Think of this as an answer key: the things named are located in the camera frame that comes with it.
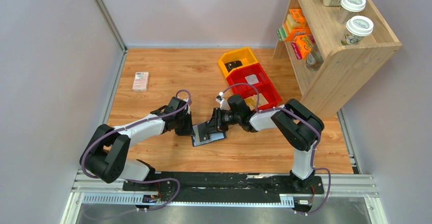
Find grey VIP credit card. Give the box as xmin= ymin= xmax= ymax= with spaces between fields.
xmin=192 ymin=122 xmax=209 ymax=146

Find navy blue card holder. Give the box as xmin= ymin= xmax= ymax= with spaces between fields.
xmin=192 ymin=121 xmax=227 ymax=147

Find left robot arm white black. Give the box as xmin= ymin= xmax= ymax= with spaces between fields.
xmin=79 ymin=97 xmax=193 ymax=183

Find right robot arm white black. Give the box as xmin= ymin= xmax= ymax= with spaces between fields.
xmin=193 ymin=95 xmax=325 ymax=181

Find gold credit cards in bin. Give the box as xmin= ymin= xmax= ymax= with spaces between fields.
xmin=245 ymin=93 xmax=268 ymax=110

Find grey card in bin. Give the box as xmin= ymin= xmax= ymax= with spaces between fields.
xmin=245 ymin=74 xmax=260 ymax=85

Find red plastic bin front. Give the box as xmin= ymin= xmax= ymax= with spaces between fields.
xmin=233 ymin=81 xmax=282 ymax=110

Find red plastic bin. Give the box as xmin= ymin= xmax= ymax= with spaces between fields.
xmin=233 ymin=81 xmax=282 ymax=110
xmin=226 ymin=63 xmax=275 ymax=98

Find red plastic bin middle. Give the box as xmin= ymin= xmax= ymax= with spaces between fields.
xmin=226 ymin=63 xmax=275 ymax=98

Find black item in yellow bin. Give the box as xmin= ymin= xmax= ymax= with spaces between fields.
xmin=225 ymin=60 xmax=242 ymax=73

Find yellow plastic bin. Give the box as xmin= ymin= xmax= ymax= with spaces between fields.
xmin=218 ymin=47 xmax=259 ymax=78

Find white red small box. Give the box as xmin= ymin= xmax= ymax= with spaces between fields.
xmin=132 ymin=72 xmax=149 ymax=92

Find glass bottle on shelf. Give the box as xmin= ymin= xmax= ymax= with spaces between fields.
xmin=306 ymin=44 xmax=323 ymax=71

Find orange snack box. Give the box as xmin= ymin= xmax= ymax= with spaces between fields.
xmin=291 ymin=34 xmax=315 ymax=60

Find green orange boxes on shelf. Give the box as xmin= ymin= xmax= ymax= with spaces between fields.
xmin=277 ymin=9 xmax=311 ymax=41

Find wooden shelf unit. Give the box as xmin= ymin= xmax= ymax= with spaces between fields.
xmin=273 ymin=0 xmax=402 ymax=119

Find paper cup white lid front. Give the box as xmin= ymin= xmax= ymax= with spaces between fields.
xmin=341 ymin=15 xmax=374 ymax=45

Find paper cup white lid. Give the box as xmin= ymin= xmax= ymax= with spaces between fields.
xmin=341 ymin=15 xmax=374 ymax=45
xmin=336 ymin=0 xmax=366 ymax=24

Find paper cup white lid rear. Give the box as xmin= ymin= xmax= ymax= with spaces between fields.
xmin=336 ymin=0 xmax=366 ymax=24

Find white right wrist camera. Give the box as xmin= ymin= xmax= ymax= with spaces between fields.
xmin=215 ymin=95 xmax=230 ymax=110

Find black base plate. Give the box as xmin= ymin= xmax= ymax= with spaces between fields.
xmin=122 ymin=172 xmax=326 ymax=211

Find aluminium rail frame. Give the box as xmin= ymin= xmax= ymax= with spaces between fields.
xmin=61 ymin=172 xmax=387 ymax=223

